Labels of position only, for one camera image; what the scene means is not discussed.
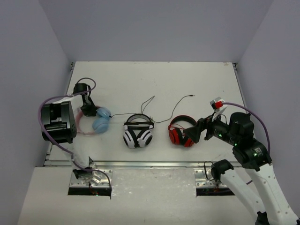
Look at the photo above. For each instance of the red black headphones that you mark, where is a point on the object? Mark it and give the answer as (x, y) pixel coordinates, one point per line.
(176, 134)

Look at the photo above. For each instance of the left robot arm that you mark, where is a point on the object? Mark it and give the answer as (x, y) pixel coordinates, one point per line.
(56, 118)

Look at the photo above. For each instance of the aluminium table edge rail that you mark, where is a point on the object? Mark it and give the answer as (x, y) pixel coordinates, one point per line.
(149, 164)

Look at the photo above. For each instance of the pink blue cat-ear headphones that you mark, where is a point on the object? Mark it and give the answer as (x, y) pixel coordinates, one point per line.
(99, 126)

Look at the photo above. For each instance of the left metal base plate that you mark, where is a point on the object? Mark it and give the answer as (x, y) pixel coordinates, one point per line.
(96, 179)

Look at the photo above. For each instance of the metal base plate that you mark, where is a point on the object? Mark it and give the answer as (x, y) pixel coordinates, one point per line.
(204, 179)
(96, 179)

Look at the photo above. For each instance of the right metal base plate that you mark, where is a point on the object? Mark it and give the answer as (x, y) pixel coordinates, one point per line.
(204, 179)

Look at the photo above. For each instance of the white black headphones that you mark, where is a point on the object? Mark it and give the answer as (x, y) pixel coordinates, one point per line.
(138, 131)

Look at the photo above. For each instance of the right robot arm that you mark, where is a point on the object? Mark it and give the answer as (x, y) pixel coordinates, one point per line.
(268, 206)

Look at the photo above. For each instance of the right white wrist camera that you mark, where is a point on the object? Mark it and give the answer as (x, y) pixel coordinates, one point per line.
(218, 106)

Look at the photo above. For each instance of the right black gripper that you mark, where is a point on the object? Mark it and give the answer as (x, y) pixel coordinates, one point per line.
(194, 132)

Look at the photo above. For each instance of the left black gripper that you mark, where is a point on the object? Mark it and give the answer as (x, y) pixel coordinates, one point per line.
(87, 109)

